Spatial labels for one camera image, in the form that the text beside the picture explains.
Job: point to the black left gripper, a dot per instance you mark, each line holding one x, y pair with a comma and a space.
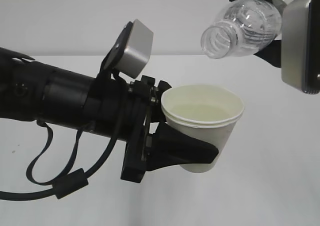
166, 146

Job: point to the clear plastic water bottle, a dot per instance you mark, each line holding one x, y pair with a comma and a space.
242, 28

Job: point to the white paper cup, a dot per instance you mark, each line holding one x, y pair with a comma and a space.
203, 111

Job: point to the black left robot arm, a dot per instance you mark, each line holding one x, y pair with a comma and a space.
104, 105

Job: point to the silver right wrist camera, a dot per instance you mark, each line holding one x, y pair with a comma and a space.
297, 61

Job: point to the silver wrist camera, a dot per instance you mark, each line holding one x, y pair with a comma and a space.
297, 61
131, 51

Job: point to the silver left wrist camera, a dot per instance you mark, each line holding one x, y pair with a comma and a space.
131, 51

